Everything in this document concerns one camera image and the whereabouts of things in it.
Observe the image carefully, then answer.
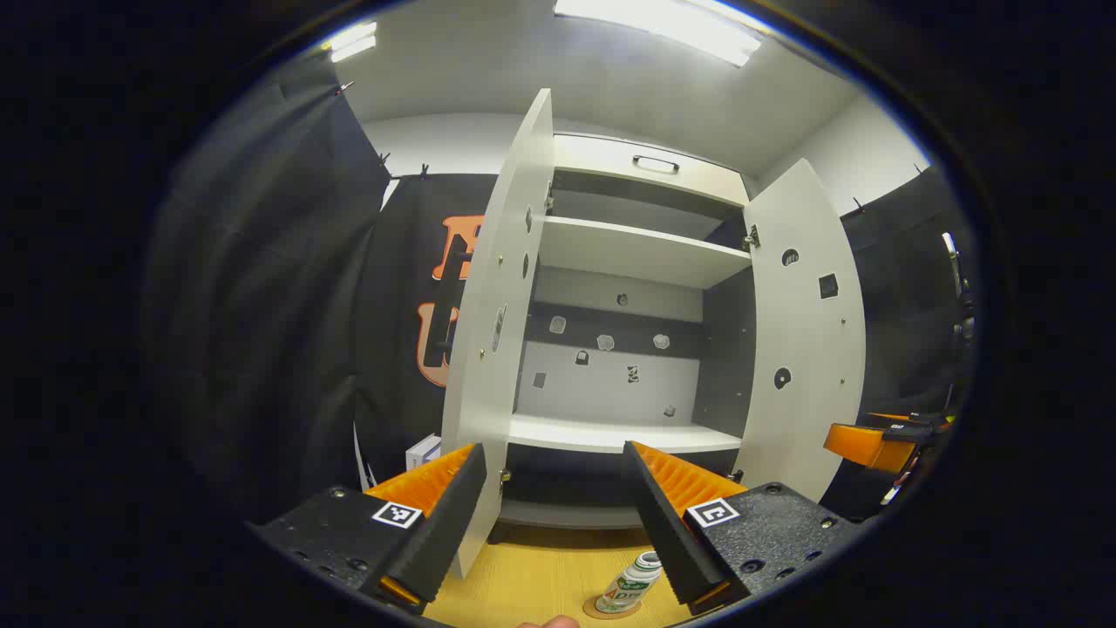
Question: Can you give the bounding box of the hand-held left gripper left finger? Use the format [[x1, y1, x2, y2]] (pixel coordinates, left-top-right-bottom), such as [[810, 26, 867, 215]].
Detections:
[[248, 442, 489, 616]]

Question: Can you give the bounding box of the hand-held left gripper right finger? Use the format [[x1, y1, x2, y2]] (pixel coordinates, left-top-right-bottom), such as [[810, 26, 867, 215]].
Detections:
[[622, 440, 864, 616]]

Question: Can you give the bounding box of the white bottle green label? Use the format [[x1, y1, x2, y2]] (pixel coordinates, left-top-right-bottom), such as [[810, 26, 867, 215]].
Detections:
[[595, 551, 663, 614]]

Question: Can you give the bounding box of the white cabinet door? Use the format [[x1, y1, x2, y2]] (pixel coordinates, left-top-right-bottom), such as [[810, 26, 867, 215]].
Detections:
[[440, 87, 556, 581], [731, 157, 867, 502]]

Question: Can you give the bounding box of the small white box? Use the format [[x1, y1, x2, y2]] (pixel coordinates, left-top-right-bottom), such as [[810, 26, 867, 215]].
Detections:
[[405, 433, 443, 472]]

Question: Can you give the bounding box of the round cork coaster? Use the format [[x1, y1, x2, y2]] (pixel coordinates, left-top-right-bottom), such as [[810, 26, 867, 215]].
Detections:
[[582, 593, 642, 620]]

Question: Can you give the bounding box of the white cabinet shelf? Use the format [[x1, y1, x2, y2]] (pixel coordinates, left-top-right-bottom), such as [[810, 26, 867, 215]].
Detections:
[[508, 413, 744, 454], [536, 215, 752, 290]]

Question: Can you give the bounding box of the white cabinet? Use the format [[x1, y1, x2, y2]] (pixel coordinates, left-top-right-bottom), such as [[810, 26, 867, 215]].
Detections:
[[501, 131, 759, 530]]

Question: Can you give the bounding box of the white cabinet drawer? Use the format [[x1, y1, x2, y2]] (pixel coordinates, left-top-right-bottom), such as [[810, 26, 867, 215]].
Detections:
[[551, 133, 751, 208]]

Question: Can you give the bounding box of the large ceiling light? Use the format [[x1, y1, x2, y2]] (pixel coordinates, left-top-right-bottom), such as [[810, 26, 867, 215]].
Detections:
[[554, 0, 764, 68]]

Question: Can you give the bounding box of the small ceiling light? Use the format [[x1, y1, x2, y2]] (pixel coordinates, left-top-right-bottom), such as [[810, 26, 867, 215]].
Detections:
[[327, 22, 378, 64]]

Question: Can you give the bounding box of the black door handle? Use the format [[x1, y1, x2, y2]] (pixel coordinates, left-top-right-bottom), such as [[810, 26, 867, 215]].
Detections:
[[433, 249, 472, 354]]

